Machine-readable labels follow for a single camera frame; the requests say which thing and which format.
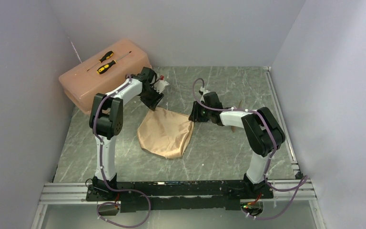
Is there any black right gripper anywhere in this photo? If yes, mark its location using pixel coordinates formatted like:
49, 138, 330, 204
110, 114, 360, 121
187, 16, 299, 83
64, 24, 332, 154
188, 101, 212, 123

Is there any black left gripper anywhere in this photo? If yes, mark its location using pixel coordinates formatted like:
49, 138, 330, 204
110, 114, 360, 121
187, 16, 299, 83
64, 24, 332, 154
140, 84, 164, 111

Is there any orange cloth napkin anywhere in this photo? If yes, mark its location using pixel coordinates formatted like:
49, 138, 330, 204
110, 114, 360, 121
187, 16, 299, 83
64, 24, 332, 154
137, 107, 194, 159

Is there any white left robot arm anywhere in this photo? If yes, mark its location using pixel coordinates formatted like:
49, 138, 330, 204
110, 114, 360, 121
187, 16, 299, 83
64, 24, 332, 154
89, 67, 169, 200

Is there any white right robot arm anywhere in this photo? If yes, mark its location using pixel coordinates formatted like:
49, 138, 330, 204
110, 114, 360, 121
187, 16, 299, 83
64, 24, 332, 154
189, 89, 285, 198

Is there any brown wooden utensil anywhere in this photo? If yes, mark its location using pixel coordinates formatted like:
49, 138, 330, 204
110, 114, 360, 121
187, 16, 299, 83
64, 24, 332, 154
231, 100, 242, 133

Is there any upper yellow black screwdriver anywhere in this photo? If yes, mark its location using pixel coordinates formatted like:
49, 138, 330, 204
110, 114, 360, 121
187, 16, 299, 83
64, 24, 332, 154
87, 51, 114, 71

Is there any yellow black screwdriver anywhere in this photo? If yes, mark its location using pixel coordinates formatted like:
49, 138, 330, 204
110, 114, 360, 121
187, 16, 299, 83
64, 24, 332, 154
97, 51, 132, 74
87, 51, 114, 71

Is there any lower yellow black screwdriver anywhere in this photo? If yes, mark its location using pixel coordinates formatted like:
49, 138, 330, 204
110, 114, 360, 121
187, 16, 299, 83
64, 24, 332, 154
97, 51, 132, 74

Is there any pink plastic toolbox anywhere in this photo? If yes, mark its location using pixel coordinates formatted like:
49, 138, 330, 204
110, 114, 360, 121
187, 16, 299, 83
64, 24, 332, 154
59, 38, 152, 115

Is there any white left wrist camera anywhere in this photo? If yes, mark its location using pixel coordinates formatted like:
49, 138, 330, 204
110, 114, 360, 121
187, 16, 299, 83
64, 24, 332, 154
153, 75, 170, 93

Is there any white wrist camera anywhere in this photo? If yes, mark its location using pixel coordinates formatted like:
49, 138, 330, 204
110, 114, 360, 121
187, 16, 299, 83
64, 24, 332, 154
153, 75, 170, 93
199, 88, 210, 101

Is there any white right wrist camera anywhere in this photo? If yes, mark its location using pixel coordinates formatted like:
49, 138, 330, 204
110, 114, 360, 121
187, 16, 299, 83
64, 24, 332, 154
199, 88, 210, 101

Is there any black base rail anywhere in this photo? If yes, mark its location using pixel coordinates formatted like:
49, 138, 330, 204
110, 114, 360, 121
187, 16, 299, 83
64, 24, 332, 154
86, 178, 274, 213

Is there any aluminium frame rail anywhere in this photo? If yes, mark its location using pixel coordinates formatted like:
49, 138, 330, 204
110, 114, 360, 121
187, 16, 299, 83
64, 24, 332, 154
31, 179, 327, 229

